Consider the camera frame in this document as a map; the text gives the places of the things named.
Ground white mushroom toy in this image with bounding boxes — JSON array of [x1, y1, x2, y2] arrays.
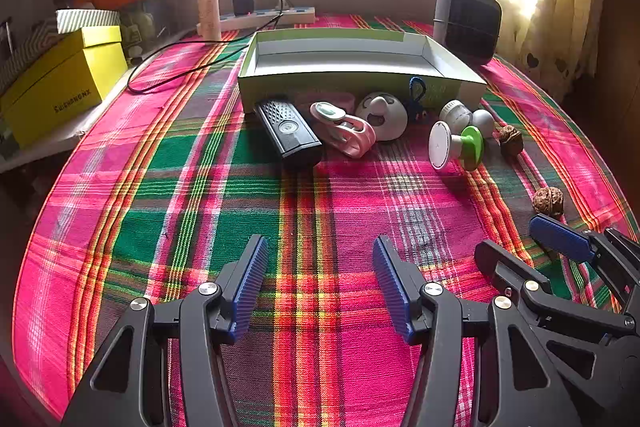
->
[[470, 109, 497, 138]]

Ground plaid blanket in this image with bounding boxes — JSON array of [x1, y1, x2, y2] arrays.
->
[[12, 12, 633, 427]]

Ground grey black space heater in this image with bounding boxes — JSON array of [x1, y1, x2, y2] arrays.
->
[[432, 0, 502, 65]]

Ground black bike light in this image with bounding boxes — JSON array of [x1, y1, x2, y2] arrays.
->
[[254, 97, 323, 168]]

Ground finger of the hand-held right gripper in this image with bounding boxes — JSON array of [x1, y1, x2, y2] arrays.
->
[[529, 213, 640, 323], [474, 241, 640, 427]]

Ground green and white spool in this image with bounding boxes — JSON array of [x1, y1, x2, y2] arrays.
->
[[427, 121, 485, 172]]

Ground brown walnut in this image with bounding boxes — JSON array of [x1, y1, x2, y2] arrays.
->
[[532, 187, 565, 217], [498, 125, 524, 156]]

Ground white power strip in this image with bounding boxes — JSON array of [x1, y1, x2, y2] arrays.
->
[[197, 6, 317, 34]]

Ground pink clip with oval top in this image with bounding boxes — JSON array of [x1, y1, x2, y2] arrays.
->
[[310, 102, 377, 158]]

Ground pale pink clip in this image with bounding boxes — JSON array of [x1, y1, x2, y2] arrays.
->
[[292, 91, 357, 112]]

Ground yellow box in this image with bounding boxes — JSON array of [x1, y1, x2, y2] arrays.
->
[[0, 26, 130, 148]]

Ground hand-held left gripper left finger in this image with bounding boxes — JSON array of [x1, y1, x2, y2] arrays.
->
[[60, 234, 271, 427]]

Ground blue cord keychain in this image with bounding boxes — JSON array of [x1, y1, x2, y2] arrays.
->
[[406, 77, 430, 125]]

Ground clear storage bin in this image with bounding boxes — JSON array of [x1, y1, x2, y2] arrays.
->
[[117, 0, 173, 58]]

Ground clear jar white lid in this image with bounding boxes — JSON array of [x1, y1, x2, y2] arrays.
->
[[439, 99, 473, 132]]

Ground cream cosmetic tube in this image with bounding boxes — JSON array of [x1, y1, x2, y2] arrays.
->
[[194, 0, 223, 42]]

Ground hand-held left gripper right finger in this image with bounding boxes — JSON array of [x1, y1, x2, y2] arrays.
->
[[372, 234, 571, 427]]

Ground zigzag patterned box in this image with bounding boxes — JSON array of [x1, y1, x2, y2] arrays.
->
[[0, 21, 58, 92]]

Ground cream heart print curtain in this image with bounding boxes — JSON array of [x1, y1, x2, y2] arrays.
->
[[492, 0, 640, 102]]

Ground striped box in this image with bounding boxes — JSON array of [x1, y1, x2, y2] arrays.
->
[[56, 9, 122, 35]]

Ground green and white cardboard box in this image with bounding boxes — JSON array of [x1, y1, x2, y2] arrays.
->
[[237, 29, 488, 114]]

